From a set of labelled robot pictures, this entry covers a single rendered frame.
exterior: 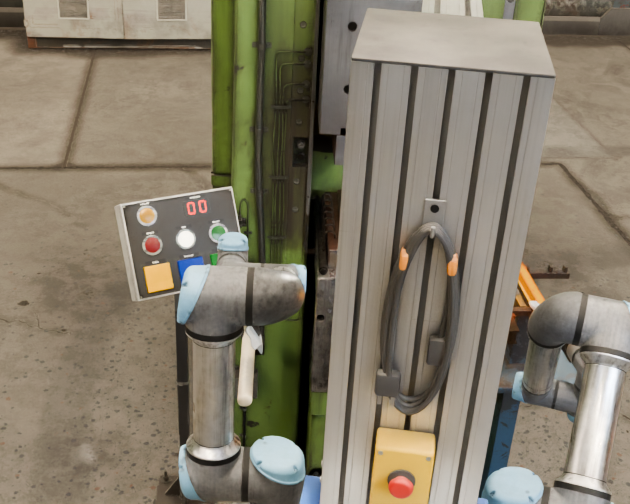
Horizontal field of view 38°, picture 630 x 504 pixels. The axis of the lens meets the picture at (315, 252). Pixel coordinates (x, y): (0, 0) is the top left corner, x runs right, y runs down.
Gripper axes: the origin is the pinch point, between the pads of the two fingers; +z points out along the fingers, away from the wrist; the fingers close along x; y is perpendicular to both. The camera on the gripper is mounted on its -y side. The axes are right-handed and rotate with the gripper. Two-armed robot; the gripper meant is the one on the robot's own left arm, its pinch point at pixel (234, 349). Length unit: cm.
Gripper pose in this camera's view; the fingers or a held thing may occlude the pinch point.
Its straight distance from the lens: 245.6
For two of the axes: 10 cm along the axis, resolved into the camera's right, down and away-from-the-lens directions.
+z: -0.5, 8.7, 4.9
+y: -1.3, 4.8, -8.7
